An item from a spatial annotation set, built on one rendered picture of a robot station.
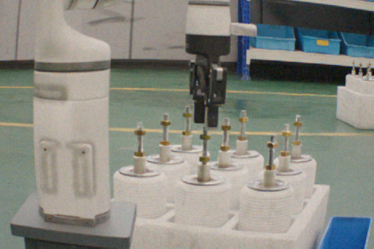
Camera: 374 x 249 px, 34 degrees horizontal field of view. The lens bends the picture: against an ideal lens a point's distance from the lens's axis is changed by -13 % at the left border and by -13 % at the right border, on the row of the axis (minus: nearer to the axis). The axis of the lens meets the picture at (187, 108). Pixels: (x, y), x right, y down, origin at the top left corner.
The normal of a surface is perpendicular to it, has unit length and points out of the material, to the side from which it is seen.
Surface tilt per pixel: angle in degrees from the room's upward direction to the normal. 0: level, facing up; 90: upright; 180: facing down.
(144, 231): 90
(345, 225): 88
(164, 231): 90
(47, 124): 90
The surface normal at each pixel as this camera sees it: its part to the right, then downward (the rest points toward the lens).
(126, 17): 0.01, 0.14
